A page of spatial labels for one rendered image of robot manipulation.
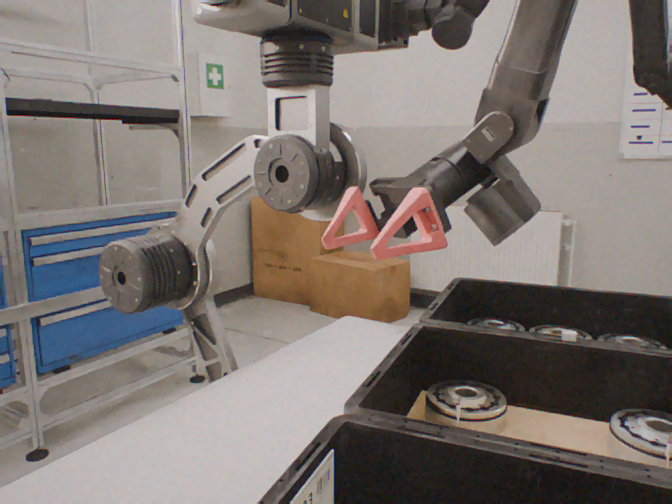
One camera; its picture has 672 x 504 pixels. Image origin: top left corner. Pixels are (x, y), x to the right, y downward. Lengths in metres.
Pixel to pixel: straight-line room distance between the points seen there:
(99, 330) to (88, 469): 1.58
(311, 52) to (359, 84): 3.25
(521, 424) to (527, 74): 0.43
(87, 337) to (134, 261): 1.21
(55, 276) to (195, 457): 1.53
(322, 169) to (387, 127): 3.12
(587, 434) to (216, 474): 0.52
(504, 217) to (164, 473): 0.62
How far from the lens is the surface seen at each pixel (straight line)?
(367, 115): 4.18
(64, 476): 0.96
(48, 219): 2.30
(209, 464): 0.92
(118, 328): 2.56
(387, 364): 0.66
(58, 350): 2.43
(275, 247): 4.16
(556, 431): 0.77
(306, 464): 0.47
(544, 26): 0.61
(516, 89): 0.61
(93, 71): 3.23
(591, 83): 3.69
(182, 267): 1.35
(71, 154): 3.37
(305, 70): 0.99
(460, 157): 0.64
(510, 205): 0.64
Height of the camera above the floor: 1.18
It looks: 11 degrees down
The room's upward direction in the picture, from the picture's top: straight up
